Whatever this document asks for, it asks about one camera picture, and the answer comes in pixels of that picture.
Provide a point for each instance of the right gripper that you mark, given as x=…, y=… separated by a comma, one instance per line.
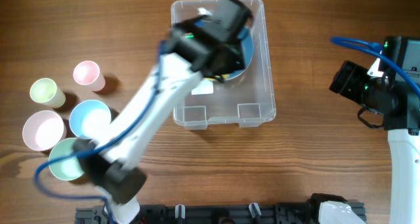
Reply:
x=344, y=77

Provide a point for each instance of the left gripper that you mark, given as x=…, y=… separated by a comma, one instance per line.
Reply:
x=238, y=62

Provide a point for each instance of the dark blue bowl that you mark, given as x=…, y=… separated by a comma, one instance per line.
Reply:
x=247, y=48

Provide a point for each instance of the clear plastic storage container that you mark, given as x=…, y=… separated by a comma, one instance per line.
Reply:
x=247, y=100

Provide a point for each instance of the pink cup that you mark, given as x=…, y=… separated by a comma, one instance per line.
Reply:
x=88, y=74

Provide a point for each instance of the light blue small bowl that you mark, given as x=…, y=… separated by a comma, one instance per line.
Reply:
x=89, y=119

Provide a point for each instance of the pale green cup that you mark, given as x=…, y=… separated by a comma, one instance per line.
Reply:
x=45, y=91

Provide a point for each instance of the mint green small bowl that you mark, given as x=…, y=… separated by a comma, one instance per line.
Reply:
x=69, y=169

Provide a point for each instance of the yellow cup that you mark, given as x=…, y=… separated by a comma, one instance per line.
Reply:
x=220, y=78

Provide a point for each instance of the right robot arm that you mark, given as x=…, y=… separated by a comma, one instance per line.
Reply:
x=402, y=126

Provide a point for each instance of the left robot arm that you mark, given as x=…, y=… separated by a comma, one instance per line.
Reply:
x=111, y=160

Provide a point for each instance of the pale pink small bowl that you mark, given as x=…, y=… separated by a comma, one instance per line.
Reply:
x=43, y=130

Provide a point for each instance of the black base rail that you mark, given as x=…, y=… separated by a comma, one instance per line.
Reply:
x=281, y=213

